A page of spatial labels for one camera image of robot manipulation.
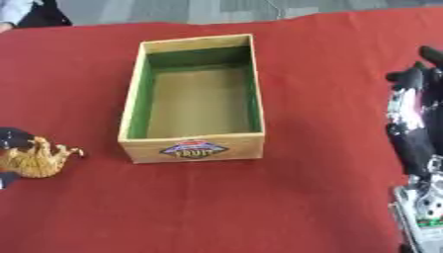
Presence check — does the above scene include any person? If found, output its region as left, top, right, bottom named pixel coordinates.
left=0, top=0, right=75, bottom=34

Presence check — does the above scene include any tan cardboard box green inside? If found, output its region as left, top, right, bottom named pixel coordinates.
left=116, top=33, right=267, bottom=165

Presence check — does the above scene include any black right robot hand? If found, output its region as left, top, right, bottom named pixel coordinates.
left=384, top=44, right=443, bottom=182

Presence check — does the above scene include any tan tiger soft toy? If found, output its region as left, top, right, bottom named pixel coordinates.
left=0, top=135, right=87, bottom=179

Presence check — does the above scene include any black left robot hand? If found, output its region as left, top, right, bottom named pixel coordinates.
left=0, top=126, right=39, bottom=191

